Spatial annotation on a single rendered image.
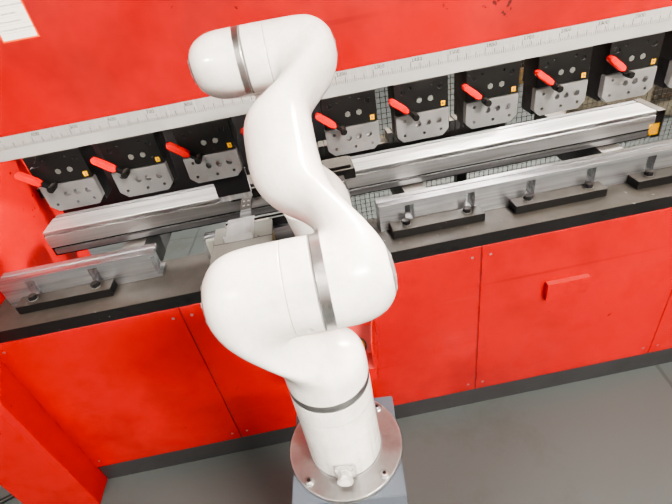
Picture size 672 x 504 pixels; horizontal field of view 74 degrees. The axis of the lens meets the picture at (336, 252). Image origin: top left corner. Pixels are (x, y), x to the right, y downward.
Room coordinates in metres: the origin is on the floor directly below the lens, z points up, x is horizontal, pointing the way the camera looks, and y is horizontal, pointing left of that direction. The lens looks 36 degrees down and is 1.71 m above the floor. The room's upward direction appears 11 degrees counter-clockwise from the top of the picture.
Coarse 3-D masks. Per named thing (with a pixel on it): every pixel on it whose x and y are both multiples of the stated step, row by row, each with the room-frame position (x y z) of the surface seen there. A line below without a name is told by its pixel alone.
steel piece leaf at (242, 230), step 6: (234, 222) 1.24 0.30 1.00; (240, 222) 1.23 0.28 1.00; (246, 222) 1.23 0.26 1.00; (252, 222) 1.22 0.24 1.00; (228, 228) 1.21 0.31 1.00; (234, 228) 1.20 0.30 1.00; (240, 228) 1.20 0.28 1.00; (246, 228) 1.19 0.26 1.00; (252, 228) 1.18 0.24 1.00; (228, 234) 1.18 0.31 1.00; (234, 234) 1.17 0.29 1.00; (240, 234) 1.13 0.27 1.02; (246, 234) 1.13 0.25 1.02; (252, 234) 1.15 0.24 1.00; (228, 240) 1.13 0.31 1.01; (234, 240) 1.13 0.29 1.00
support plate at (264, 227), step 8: (256, 224) 1.21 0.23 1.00; (264, 224) 1.20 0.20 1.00; (272, 224) 1.20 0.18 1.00; (216, 232) 1.20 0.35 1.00; (224, 232) 1.19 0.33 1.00; (256, 232) 1.16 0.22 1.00; (264, 232) 1.15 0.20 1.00; (272, 232) 1.15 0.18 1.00; (216, 240) 1.16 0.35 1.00; (248, 240) 1.12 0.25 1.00; (256, 240) 1.12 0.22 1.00; (264, 240) 1.11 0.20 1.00; (272, 240) 1.10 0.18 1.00; (216, 248) 1.11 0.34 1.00; (224, 248) 1.11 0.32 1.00; (232, 248) 1.10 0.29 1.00; (240, 248) 1.09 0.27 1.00; (216, 256) 1.07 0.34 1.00
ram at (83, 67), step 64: (64, 0) 1.20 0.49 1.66; (128, 0) 1.20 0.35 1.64; (192, 0) 1.20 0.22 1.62; (256, 0) 1.21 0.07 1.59; (320, 0) 1.21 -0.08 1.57; (384, 0) 1.21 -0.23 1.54; (448, 0) 1.21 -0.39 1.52; (512, 0) 1.22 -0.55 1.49; (576, 0) 1.22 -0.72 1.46; (640, 0) 1.22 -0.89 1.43; (0, 64) 1.19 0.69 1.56; (64, 64) 1.20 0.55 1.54; (128, 64) 1.20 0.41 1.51; (448, 64) 1.21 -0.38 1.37; (0, 128) 1.19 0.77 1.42; (128, 128) 1.20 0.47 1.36
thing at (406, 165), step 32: (512, 128) 1.58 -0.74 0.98; (544, 128) 1.52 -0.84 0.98; (576, 128) 1.49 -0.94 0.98; (608, 128) 1.49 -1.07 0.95; (640, 128) 1.49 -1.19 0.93; (352, 160) 1.56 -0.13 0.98; (384, 160) 1.51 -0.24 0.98; (416, 160) 1.48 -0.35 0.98; (448, 160) 1.48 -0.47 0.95; (480, 160) 1.48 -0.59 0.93; (512, 160) 1.48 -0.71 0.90; (192, 192) 1.55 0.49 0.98; (352, 192) 1.47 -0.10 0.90; (64, 224) 1.49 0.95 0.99; (96, 224) 1.46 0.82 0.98; (128, 224) 1.45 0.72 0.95; (160, 224) 1.46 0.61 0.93; (192, 224) 1.46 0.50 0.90
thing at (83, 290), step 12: (72, 288) 1.19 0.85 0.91; (84, 288) 1.18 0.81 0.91; (108, 288) 1.15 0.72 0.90; (24, 300) 1.17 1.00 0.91; (36, 300) 1.16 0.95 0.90; (48, 300) 1.15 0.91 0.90; (60, 300) 1.15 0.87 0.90; (72, 300) 1.15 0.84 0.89; (84, 300) 1.15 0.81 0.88; (24, 312) 1.14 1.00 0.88
